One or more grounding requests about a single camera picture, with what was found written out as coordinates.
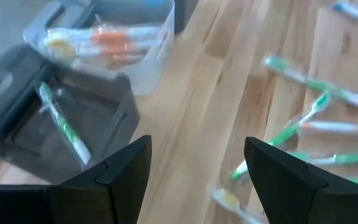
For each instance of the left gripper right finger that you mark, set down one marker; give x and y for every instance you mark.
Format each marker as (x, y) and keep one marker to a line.
(291, 193)

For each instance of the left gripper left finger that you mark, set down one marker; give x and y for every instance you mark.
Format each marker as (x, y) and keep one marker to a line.
(120, 186)

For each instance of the orange toothbrush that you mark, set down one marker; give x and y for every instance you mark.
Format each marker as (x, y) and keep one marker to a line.
(232, 202)
(337, 127)
(110, 35)
(117, 49)

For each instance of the blue toothbrush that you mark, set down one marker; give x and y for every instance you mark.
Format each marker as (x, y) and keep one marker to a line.
(356, 12)

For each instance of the dark grey plastic bin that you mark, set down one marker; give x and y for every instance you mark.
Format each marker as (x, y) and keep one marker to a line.
(20, 130)

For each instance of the clear plastic bin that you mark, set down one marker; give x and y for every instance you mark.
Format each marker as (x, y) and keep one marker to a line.
(185, 15)
(154, 71)

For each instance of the right clear plastic bin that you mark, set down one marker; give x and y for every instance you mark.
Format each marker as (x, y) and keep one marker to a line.
(185, 15)

